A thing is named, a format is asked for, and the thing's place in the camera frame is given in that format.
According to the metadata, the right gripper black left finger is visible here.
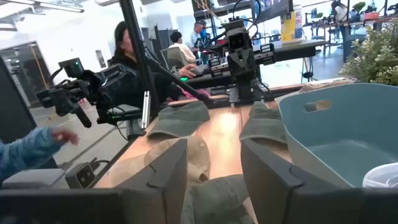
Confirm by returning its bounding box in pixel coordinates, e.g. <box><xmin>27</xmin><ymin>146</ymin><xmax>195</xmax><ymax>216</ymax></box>
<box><xmin>116</xmin><ymin>139</ymin><xmax>188</xmax><ymax>224</ymax></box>

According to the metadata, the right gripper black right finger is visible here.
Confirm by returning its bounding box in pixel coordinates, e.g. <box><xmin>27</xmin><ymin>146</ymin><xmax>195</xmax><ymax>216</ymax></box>
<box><xmin>241</xmin><ymin>139</ymin><xmax>355</xmax><ymax>224</ymax></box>

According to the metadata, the beige cap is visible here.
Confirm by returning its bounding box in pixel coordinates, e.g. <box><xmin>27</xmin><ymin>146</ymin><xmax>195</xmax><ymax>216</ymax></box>
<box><xmin>107</xmin><ymin>135</ymin><xmax>211</xmax><ymax>189</ymax></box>

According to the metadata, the green cap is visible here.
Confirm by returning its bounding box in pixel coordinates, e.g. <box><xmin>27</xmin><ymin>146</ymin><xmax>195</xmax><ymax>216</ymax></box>
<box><xmin>182</xmin><ymin>174</ymin><xmax>259</xmax><ymax>224</ymax></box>
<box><xmin>238</xmin><ymin>101</ymin><xmax>289</xmax><ymax>146</ymax></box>

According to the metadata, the grey-green cloth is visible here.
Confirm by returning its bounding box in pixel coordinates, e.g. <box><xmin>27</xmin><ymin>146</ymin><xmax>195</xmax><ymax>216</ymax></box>
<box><xmin>146</xmin><ymin>101</ymin><xmax>211</xmax><ymax>140</ymax></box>

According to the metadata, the person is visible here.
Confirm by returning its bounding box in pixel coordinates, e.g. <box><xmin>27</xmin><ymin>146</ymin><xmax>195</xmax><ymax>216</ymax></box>
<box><xmin>167</xmin><ymin>30</ymin><xmax>197</xmax><ymax>63</ymax></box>
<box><xmin>188</xmin><ymin>21</ymin><xmax>208</xmax><ymax>50</ymax></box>
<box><xmin>107</xmin><ymin>21</ymin><xmax>206</xmax><ymax>108</ymax></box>
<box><xmin>330</xmin><ymin>0</ymin><xmax>349</xmax><ymax>32</ymax></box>

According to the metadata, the dark-topped table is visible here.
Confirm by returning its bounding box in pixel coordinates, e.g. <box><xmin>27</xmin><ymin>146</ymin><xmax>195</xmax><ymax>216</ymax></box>
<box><xmin>186</xmin><ymin>39</ymin><xmax>329</xmax><ymax>90</ymax></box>

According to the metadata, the yellow standing sign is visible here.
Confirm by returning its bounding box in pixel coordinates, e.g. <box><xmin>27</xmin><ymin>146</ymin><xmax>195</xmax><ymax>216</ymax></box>
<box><xmin>280</xmin><ymin>4</ymin><xmax>303</xmax><ymax>43</ymax></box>

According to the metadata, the grey office chair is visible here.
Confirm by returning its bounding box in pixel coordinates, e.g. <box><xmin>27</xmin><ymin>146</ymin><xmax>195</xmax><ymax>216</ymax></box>
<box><xmin>160</xmin><ymin>46</ymin><xmax>189</xmax><ymax>71</ymax></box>

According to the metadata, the teal plastic bin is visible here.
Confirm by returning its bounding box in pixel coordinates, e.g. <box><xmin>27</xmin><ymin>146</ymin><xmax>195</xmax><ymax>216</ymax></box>
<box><xmin>277</xmin><ymin>82</ymin><xmax>398</xmax><ymax>189</ymax></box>

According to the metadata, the clear plastic bin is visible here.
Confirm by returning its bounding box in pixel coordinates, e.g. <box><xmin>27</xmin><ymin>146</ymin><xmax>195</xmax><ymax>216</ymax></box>
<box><xmin>362</xmin><ymin>161</ymin><xmax>398</xmax><ymax>189</ymax></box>

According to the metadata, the person's hand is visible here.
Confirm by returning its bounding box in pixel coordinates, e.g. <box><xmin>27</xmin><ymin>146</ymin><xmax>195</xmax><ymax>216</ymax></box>
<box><xmin>51</xmin><ymin>128</ymin><xmax>80</xmax><ymax>146</ymax></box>

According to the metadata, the green leafy plant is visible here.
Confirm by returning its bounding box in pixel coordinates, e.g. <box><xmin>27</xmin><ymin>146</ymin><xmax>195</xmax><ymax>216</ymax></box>
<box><xmin>340</xmin><ymin>18</ymin><xmax>398</xmax><ymax>86</ymax></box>

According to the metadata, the black monitor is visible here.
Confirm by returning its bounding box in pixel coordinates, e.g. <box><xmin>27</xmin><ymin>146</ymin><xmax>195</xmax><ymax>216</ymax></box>
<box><xmin>0</xmin><ymin>55</ymin><xmax>38</xmax><ymax>144</ymax></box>

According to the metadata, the ceiling light fixture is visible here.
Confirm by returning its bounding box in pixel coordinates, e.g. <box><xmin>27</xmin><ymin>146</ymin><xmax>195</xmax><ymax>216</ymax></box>
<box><xmin>0</xmin><ymin>0</ymin><xmax>85</xmax><ymax>14</ymax></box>

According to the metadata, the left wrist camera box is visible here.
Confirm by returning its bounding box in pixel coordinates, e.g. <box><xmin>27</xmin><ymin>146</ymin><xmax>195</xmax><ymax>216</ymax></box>
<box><xmin>228</xmin><ymin>29</ymin><xmax>251</xmax><ymax>52</ymax></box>

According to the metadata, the silver frame bracket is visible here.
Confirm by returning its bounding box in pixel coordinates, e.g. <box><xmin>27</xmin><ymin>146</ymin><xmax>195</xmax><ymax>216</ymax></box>
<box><xmin>141</xmin><ymin>91</ymin><xmax>151</xmax><ymax>129</ymax></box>

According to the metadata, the black table-level camera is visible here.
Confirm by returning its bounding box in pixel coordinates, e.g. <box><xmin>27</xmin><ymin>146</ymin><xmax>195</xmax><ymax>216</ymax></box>
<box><xmin>64</xmin><ymin>161</ymin><xmax>97</xmax><ymax>190</ymax></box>

